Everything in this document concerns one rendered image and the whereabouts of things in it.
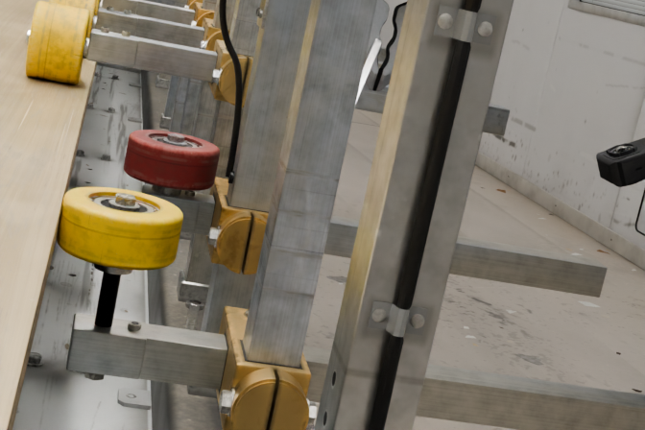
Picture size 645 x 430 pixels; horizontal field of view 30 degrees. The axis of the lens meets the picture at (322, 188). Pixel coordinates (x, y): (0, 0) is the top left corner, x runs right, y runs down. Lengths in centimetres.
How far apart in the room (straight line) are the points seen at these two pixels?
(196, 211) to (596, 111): 498
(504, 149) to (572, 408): 593
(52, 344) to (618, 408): 67
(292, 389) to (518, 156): 589
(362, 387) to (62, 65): 80
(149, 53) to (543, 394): 60
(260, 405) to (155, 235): 13
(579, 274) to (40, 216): 56
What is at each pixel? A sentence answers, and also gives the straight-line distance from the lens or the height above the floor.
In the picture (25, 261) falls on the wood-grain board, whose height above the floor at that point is 90.
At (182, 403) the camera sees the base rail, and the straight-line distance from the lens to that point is 104.
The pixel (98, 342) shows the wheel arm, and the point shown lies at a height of 81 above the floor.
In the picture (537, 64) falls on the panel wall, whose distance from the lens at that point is 662.
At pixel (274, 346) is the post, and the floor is 84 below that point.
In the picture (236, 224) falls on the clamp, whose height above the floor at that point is 86.
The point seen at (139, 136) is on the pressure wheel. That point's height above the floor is 91.
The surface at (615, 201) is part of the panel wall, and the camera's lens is 568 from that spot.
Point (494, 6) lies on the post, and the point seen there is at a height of 109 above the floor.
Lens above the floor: 110
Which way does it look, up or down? 12 degrees down
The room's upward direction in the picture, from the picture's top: 12 degrees clockwise
